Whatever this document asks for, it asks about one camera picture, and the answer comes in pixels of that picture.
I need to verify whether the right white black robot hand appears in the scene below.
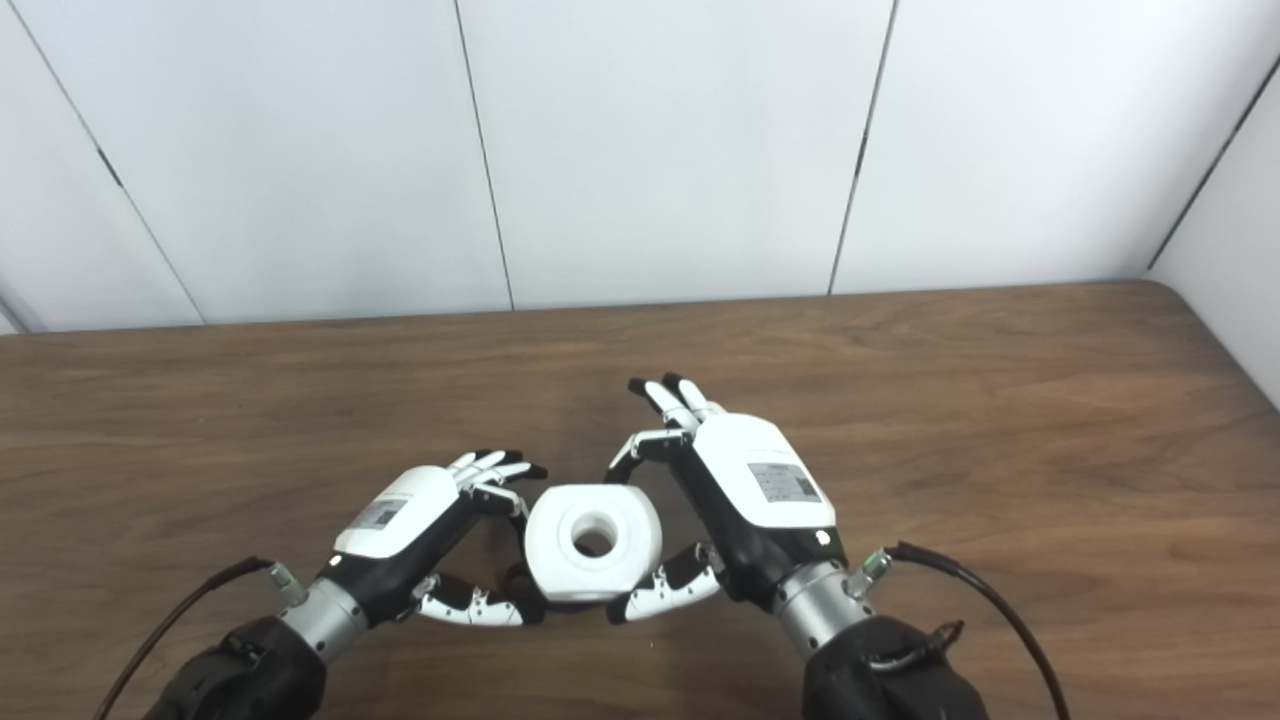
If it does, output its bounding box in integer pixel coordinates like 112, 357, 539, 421
603, 372, 847, 627

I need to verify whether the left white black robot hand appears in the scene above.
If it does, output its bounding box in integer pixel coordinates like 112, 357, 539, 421
328, 448, 550, 630

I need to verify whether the black flanged holder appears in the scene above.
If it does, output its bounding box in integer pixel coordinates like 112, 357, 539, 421
502, 562, 611, 615

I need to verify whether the round white piece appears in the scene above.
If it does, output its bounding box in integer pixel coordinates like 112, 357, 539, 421
523, 483, 664, 605

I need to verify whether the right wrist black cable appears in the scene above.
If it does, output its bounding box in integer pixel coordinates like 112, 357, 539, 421
850, 540, 1073, 720

